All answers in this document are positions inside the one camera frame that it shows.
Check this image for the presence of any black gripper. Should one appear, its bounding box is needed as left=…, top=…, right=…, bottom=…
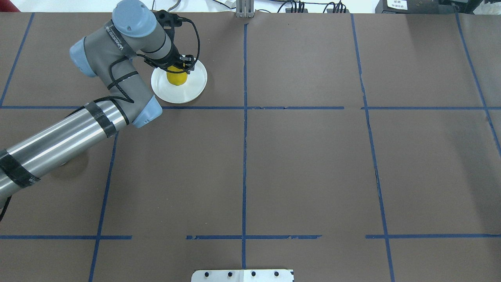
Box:
left=144, top=47, right=196, bottom=75

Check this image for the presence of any yellow lemon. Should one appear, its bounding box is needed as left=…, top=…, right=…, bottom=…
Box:
left=166, top=65, right=188, bottom=86

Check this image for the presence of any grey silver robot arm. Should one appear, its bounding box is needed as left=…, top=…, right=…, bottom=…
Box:
left=0, top=0, right=198, bottom=204

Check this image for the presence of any white round plate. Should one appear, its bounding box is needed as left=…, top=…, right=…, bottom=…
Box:
left=151, top=61, right=208, bottom=104

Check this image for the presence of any black box white label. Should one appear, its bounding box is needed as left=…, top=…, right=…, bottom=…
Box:
left=375, top=0, right=456, bottom=14

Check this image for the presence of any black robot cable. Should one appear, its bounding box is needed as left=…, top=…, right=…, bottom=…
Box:
left=153, top=10, right=201, bottom=65

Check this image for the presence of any grey metal camera stand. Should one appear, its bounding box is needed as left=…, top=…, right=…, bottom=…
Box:
left=235, top=0, right=255, bottom=18

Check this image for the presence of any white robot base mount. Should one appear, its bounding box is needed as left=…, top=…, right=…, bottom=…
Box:
left=191, top=269, right=295, bottom=282

